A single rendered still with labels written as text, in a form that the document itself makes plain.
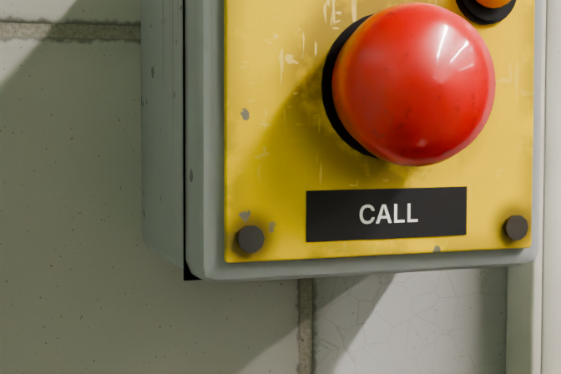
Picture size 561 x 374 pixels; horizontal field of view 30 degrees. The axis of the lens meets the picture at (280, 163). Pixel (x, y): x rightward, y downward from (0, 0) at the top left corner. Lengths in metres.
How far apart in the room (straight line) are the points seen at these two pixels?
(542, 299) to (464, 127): 0.13
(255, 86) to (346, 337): 0.12
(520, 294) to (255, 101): 0.15
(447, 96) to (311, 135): 0.04
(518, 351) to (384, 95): 0.16
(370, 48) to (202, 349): 0.13
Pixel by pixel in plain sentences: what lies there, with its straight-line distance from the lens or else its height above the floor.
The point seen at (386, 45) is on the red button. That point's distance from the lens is 0.25.
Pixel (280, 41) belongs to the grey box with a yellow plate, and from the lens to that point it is 0.26.
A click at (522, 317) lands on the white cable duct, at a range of 0.37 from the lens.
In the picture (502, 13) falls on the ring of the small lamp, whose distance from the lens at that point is 0.29.
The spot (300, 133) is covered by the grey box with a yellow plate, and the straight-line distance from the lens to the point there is 0.26.
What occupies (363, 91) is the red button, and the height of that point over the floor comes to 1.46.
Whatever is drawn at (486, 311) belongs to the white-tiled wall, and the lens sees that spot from 0.38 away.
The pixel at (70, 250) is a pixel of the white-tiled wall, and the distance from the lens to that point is 0.32.
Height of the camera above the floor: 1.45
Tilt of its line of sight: 3 degrees down
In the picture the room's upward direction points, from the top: straight up
